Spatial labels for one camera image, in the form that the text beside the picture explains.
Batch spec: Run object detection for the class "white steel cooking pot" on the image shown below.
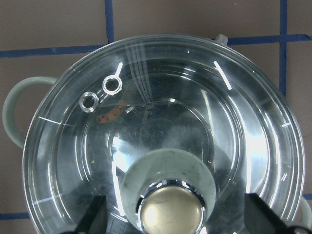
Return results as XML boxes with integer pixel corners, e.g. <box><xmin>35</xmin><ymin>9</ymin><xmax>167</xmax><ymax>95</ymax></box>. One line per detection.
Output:
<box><xmin>2</xmin><ymin>34</ymin><xmax>312</xmax><ymax>230</ymax></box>

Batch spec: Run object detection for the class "glass pot lid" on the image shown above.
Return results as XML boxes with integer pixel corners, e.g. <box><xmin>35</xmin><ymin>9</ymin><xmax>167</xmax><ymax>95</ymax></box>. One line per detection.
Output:
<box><xmin>21</xmin><ymin>35</ymin><xmax>305</xmax><ymax>234</ymax></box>

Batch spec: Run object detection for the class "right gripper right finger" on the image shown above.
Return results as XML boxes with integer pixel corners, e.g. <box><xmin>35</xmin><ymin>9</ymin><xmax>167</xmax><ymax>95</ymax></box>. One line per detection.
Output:
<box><xmin>245</xmin><ymin>193</ymin><xmax>312</xmax><ymax>234</ymax></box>

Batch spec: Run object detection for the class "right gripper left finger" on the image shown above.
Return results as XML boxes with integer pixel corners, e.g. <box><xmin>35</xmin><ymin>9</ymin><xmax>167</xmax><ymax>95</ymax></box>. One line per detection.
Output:
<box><xmin>58</xmin><ymin>195</ymin><xmax>107</xmax><ymax>234</ymax></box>

